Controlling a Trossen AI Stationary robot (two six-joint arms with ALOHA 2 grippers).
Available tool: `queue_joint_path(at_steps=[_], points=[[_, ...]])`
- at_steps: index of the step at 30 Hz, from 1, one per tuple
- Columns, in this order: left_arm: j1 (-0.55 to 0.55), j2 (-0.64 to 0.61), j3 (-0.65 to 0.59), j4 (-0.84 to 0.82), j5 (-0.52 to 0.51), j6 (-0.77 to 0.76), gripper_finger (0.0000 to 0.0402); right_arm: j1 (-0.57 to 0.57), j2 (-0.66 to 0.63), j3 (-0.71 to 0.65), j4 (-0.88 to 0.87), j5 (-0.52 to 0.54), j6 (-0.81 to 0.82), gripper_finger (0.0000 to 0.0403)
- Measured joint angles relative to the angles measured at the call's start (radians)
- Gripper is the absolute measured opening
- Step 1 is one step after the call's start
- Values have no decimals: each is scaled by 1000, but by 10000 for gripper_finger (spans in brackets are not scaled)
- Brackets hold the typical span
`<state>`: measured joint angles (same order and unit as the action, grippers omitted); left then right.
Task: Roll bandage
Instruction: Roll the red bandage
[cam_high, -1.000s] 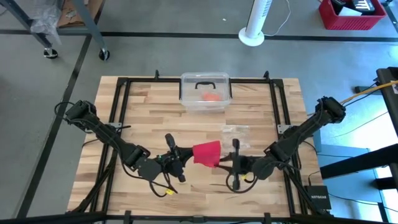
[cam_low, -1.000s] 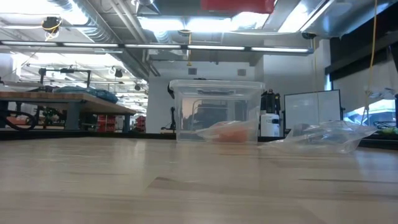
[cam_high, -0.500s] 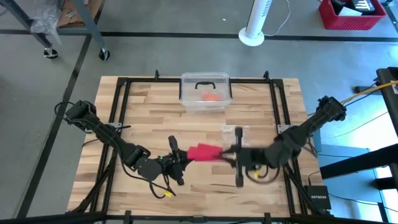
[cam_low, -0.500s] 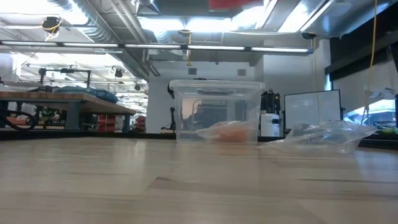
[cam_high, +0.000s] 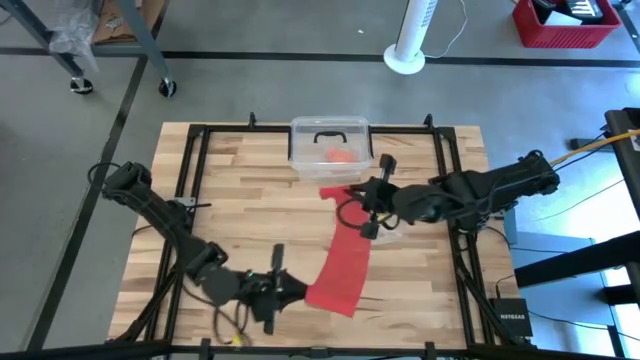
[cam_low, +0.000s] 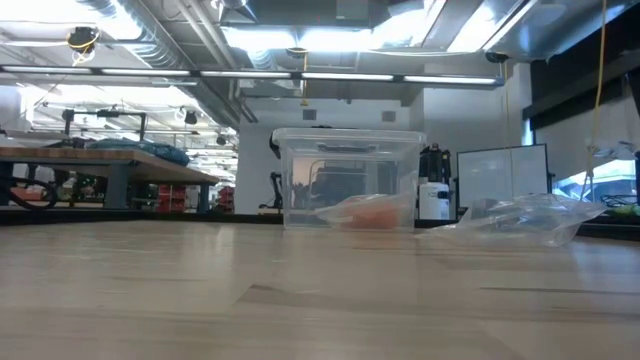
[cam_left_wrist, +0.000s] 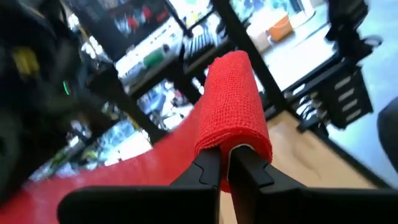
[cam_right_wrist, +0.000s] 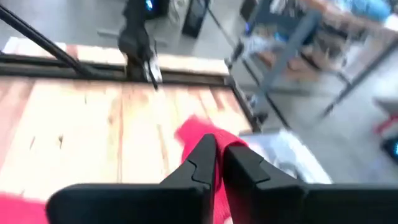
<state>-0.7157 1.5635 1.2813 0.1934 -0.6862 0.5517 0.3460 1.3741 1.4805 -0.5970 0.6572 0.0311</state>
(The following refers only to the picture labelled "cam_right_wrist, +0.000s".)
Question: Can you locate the grey metal rolling cart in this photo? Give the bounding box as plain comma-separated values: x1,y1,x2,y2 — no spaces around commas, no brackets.
228,0,398,121

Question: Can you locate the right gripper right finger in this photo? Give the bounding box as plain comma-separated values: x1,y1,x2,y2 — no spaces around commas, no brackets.
223,145,398,224

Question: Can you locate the clear plastic storage box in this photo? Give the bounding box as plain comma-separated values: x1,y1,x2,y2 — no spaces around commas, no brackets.
238,128,333,185

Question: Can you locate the red elastic bandage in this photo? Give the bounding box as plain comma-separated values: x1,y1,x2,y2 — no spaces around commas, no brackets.
0,114,250,224

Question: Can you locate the black metal table frame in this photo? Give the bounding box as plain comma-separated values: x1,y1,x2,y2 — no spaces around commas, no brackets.
0,4,292,131

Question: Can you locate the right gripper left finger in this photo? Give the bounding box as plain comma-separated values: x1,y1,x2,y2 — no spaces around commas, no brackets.
46,134,218,224

